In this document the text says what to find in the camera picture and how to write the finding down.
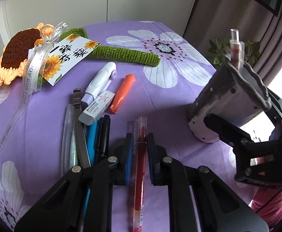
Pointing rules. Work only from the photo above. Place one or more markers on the person's right forearm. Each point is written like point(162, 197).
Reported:
point(276, 203)

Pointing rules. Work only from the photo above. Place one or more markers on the white and green gel pen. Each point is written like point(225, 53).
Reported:
point(68, 130)

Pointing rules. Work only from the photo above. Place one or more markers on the orange highlighter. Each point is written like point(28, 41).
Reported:
point(122, 91)

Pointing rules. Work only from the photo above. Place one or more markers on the blue pen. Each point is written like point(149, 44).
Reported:
point(91, 140)

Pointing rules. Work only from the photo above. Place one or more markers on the white cabinet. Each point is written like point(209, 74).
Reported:
point(107, 0)

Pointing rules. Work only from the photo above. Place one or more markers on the green potted plant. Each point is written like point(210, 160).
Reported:
point(218, 50)

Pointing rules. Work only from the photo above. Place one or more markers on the grey lilac pencil pouch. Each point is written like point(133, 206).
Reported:
point(228, 96)

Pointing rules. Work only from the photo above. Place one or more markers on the purple floral tablecloth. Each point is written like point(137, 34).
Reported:
point(155, 106)

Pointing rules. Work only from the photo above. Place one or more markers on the black pen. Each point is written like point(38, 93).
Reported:
point(106, 135)
point(99, 135)

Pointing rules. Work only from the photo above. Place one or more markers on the white grey eraser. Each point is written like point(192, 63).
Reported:
point(95, 108)

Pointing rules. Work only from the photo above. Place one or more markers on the dark grey metal pen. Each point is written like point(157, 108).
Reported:
point(79, 130)

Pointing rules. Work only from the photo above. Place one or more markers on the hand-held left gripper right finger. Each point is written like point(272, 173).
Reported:
point(152, 159)

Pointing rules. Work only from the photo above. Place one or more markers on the white lilac correction tape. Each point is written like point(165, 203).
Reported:
point(100, 79)

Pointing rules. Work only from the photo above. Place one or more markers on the crochet sunflower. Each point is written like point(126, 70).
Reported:
point(17, 46)

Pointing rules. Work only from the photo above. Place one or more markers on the red gel pen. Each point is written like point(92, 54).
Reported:
point(139, 174)

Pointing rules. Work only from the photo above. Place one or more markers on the clear pen with red ink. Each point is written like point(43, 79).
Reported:
point(235, 50)

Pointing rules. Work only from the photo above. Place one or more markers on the white printed ribbon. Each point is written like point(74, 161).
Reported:
point(32, 65)

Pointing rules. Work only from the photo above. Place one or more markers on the sunflower gift card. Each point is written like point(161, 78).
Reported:
point(68, 53)

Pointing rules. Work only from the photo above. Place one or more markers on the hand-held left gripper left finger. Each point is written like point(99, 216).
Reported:
point(129, 159)

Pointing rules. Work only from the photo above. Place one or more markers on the brown pleated curtain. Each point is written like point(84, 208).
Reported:
point(276, 41)

